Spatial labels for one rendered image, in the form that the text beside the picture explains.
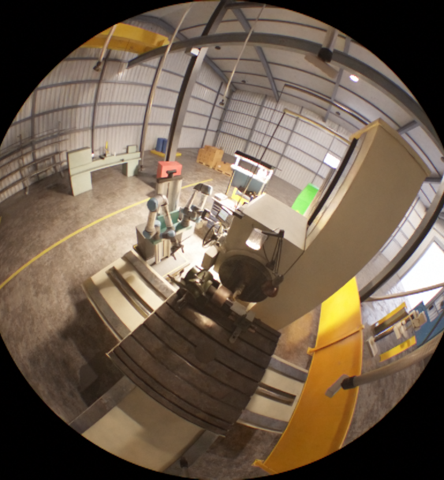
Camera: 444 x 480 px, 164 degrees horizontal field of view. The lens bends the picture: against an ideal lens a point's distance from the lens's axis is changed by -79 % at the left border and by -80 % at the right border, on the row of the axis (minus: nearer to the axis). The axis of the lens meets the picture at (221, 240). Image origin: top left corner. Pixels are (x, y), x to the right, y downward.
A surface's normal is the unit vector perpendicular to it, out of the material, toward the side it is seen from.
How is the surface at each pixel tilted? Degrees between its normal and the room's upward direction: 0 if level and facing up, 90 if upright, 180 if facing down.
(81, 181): 90
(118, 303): 0
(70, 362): 0
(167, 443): 0
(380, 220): 90
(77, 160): 90
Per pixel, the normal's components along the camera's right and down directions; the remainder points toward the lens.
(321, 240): -0.51, 0.45
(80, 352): 0.29, -0.72
